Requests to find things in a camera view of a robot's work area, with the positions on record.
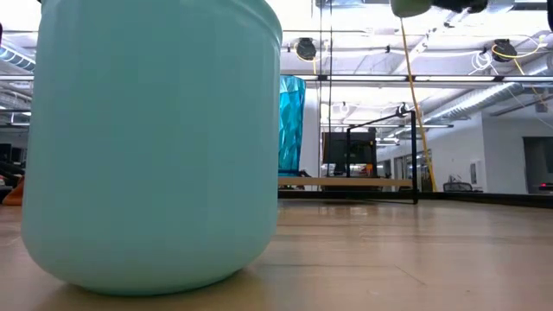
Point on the computer monitor on stand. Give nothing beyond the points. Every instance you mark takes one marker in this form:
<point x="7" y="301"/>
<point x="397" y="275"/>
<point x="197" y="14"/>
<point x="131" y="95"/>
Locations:
<point x="363" y="153"/>

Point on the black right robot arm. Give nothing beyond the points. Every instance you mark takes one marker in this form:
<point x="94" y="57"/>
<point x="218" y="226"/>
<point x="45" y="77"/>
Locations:
<point x="551" y="15"/>

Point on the wooden shelf black metal legs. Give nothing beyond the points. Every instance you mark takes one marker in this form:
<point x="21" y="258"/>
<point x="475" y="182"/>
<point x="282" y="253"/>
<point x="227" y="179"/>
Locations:
<point x="345" y="182"/>

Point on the silver ventilation duct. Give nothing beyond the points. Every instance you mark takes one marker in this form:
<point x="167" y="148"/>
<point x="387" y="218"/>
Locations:
<point x="484" y="98"/>
<point x="17" y="60"/>

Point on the black aluminium rig frame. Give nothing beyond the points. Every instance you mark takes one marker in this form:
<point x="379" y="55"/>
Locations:
<point x="475" y="198"/>

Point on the teal faceted plastic tumbler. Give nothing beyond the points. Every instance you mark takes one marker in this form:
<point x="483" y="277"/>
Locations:
<point x="291" y="125"/>

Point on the ceiling strip light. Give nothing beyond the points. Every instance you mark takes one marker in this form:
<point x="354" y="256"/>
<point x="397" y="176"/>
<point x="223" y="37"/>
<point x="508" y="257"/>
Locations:
<point x="367" y="78"/>

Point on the light blue mug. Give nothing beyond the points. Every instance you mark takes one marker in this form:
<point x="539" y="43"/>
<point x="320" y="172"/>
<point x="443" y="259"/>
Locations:
<point x="151" y="151"/>

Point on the black office chair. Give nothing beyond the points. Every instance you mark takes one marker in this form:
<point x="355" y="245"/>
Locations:
<point x="458" y="186"/>

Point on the orange cloth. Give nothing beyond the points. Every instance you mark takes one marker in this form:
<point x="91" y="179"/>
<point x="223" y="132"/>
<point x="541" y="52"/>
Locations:
<point x="16" y="196"/>

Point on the green plastic cup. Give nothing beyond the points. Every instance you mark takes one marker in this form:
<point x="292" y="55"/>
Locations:
<point x="410" y="8"/>

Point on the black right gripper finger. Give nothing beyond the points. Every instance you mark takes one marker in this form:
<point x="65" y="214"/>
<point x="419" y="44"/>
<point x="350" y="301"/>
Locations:
<point x="458" y="4"/>

